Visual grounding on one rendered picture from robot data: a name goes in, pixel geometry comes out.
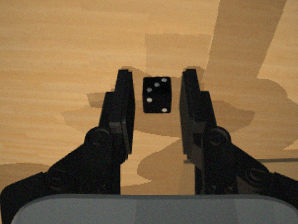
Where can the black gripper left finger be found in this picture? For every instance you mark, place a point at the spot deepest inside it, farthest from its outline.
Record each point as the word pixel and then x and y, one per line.
pixel 93 164

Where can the black die with white pips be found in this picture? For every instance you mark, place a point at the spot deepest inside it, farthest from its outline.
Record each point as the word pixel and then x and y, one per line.
pixel 157 94

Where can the beige flat mat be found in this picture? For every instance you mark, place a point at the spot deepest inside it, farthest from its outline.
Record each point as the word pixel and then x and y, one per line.
pixel 285 166

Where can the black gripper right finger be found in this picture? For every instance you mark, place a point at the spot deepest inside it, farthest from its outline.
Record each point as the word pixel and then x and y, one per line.
pixel 220 166

